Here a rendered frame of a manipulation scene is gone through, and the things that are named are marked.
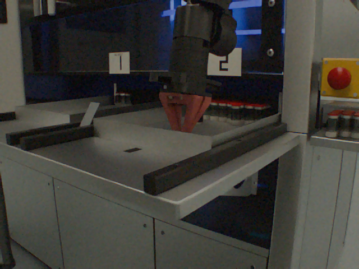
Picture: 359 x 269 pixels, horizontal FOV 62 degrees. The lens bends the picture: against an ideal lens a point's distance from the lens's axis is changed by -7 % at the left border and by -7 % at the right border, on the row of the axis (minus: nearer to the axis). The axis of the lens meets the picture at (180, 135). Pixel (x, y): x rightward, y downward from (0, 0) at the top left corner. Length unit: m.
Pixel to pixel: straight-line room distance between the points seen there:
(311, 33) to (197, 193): 0.42
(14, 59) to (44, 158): 0.79
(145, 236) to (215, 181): 0.66
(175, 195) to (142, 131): 0.21
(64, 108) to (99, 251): 0.56
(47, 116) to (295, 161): 0.55
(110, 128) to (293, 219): 0.43
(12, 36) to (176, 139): 0.90
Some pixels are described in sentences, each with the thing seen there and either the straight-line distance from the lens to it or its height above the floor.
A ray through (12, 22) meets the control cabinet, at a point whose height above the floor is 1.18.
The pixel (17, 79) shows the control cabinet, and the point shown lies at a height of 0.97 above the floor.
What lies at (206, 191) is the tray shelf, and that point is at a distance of 0.36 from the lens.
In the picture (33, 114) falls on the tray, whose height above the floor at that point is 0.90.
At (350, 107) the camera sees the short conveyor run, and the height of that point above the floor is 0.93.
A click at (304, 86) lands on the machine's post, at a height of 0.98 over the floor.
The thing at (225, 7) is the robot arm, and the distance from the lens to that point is 0.49.
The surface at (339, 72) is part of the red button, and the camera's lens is 0.60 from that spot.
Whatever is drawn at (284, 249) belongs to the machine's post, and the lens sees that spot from 0.77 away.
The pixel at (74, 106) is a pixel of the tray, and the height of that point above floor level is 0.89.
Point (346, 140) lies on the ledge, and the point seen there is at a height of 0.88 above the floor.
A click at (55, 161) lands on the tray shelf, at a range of 0.48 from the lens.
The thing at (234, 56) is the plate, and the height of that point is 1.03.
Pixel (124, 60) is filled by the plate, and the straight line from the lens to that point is 0.92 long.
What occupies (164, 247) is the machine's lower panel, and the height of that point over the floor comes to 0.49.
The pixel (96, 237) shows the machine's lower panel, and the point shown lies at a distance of 1.23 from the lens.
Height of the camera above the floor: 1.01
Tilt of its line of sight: 12 degrees down
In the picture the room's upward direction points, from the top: straight up
